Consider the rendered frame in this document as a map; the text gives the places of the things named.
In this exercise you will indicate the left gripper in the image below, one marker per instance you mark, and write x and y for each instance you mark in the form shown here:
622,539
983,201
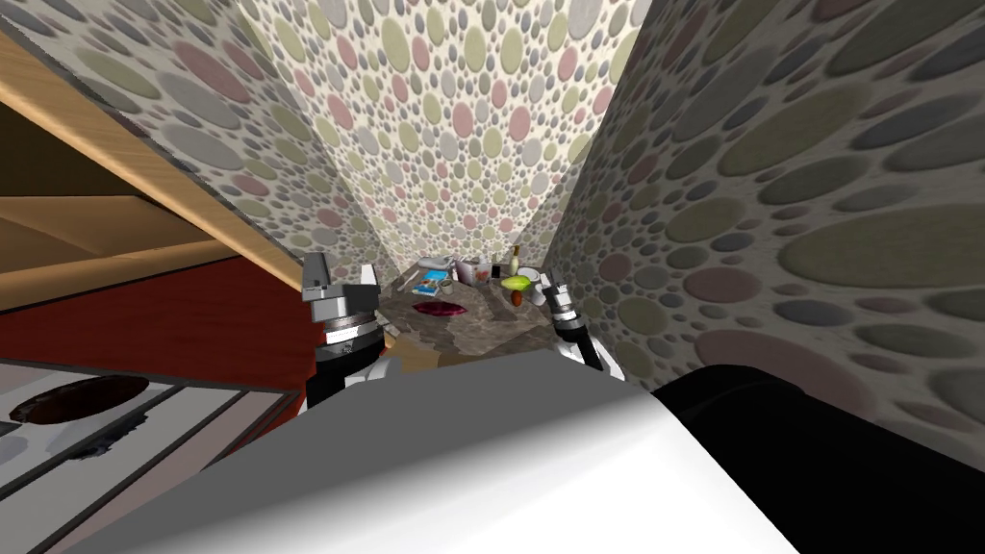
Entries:
338,300

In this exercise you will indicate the wooden cupboard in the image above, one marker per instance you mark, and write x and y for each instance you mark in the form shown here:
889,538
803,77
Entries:
108,223

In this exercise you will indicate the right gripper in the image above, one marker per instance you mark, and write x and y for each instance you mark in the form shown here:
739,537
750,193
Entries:
557,298

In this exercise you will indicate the yellow glass bottle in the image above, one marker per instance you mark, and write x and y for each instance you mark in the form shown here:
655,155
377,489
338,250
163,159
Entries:
515,260

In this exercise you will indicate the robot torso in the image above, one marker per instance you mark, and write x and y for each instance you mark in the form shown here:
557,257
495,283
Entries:
462,469

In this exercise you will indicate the white bowl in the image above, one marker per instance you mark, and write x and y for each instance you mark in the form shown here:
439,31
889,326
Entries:
532,275

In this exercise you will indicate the small grey mug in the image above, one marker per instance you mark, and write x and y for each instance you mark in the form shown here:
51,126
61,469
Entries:
446,287

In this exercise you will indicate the dark red plate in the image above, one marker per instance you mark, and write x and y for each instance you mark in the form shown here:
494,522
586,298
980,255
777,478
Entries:
439,308

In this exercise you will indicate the white patterned box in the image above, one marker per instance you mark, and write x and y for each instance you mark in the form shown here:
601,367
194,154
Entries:
474,273

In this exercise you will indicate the blue book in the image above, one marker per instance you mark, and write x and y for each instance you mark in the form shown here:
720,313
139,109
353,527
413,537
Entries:
425,286

